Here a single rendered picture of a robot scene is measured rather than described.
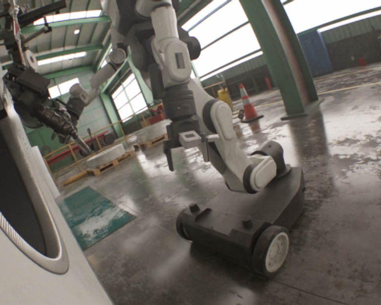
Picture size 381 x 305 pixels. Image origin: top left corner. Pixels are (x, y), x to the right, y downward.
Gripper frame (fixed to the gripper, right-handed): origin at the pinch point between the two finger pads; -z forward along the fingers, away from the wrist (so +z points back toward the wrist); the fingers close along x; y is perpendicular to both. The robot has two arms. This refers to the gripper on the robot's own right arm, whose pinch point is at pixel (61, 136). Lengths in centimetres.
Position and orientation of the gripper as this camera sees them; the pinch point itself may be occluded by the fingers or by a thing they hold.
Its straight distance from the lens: 100.0
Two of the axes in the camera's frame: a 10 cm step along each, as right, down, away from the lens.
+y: 3.1, -3.9, -8.7
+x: -9.4, -2.6, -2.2
